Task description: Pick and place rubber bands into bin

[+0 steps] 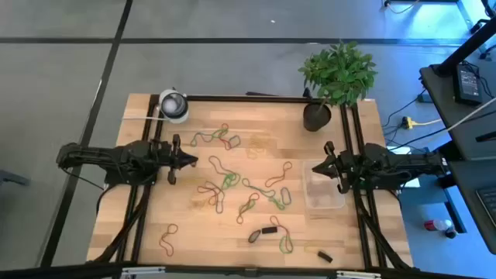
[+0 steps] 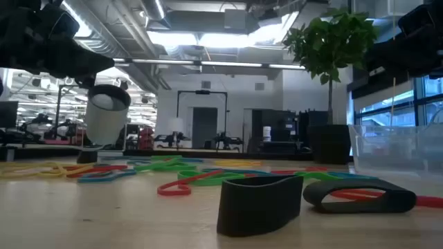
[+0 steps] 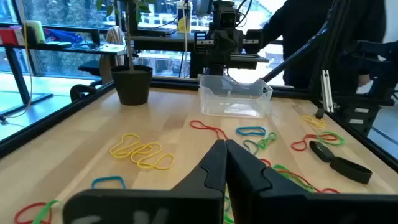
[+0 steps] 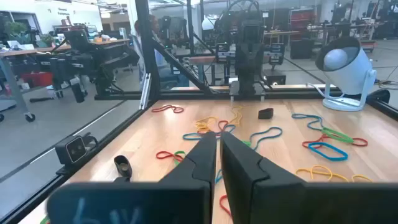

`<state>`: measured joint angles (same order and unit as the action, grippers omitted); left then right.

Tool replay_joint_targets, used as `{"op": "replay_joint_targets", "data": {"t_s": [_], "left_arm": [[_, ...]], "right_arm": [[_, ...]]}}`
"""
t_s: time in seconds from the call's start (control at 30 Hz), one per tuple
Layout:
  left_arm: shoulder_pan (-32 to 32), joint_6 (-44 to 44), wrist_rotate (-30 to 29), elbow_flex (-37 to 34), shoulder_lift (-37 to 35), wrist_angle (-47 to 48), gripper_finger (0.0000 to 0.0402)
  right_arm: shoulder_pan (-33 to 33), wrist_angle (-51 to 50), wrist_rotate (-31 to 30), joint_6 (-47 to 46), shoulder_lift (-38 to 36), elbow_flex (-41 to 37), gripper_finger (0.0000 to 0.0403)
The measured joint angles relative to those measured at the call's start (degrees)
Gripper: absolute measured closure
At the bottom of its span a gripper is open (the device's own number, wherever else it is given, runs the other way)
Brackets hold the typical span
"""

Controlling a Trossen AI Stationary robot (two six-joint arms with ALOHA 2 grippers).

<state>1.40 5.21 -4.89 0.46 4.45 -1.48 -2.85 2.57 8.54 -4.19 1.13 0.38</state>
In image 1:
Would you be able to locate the black keyboard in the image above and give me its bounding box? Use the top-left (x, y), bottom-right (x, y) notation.
top-left (475, 185), bottom-right (496, 229)

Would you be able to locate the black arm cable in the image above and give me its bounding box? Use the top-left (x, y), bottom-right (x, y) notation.
top-left (61, 166), bottom-right (115, 206)

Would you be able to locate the white tilted cup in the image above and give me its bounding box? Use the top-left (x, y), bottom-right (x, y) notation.
top-left (157, 88), bottom-right (190, 125)

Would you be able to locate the clear plastic bin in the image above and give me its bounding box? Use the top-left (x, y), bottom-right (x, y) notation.
top-left (301, 160), bottom-right (347, 210)

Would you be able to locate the black monitor pole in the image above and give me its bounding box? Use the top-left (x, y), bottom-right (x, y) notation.
top-left (431, 17), bottom-right (496, 78)

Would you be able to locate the red rubber band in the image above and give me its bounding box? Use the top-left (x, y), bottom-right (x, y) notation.
top-left (270, 215), bottom-right (291, 243)
top-left (196, 181), bottom-right (222, 206)
top-left (158, 223), bottom-right (179, 257)
top-left (264, 160), bottom-right (294, 188)
top-left (236, 192), bottom-right (260, 225)
top-left (219, 131), bottom-right (233, 151)

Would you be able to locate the yellow power plug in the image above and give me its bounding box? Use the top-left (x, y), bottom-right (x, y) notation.
top-left (401, 115), bottom-right (443, 130)

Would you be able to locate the green rubber band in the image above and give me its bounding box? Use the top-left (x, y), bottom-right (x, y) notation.
top-left (238, 192), bottom-right (260, 215)
top-left (269, 195), bottom-right (287, 212)
top-left (189, 122), bottom-right (229, 148)
top-left (220, 172), bottom-right (242, 191)
top-left (278, 232), bottom-right (295, 255)

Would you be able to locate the silver frame bracket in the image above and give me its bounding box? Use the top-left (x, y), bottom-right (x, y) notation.
top-left (121, 266), bottom-right (167, 278)
top-left (336, 270), bottom-right (383, 279)

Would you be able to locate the thin white cable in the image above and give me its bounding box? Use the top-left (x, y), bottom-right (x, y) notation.
top-left (122, 115), bottom-right (170, 122)

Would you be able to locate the grey chair leg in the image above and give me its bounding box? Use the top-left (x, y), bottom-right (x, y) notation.
top-left (0, 169), bottom-right (31, 188)

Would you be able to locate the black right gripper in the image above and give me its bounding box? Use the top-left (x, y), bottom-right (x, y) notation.
top-left (312, 140), bottom-right (364, 194)

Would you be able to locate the black power adapter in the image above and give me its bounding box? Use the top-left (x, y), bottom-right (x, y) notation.
top-left (453, 63), bottom-right (484, 107)

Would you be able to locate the black plant pot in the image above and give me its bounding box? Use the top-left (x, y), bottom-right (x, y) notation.
top-left (302, 101), bottom-right (333, 133)

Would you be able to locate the yellow rubber band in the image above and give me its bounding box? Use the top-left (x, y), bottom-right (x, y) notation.
top-left (246, 145), bottom-right (268, 160)
top-left (247, 133), bottom-right (272, 152)
top-left (189, 195), bottom-right (213, 210)

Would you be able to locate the long grey cable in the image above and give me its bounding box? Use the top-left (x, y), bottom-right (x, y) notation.
top-left (387, 101), bottom-right (496, 151)

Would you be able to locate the red white bottle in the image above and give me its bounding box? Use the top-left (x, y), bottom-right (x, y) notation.
top-left (423, 219), bottom-right (459, 239)

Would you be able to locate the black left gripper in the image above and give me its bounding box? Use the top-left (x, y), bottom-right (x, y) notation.
top-left (153, 133), bottom-right (199, 186)

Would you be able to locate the black desk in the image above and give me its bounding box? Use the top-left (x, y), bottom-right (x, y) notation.
top-left (419, 64), bottom-right (496, 255)

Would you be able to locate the green leafy plant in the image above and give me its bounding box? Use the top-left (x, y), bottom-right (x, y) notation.
top-left (297, 40), bottom-right (379, 109)

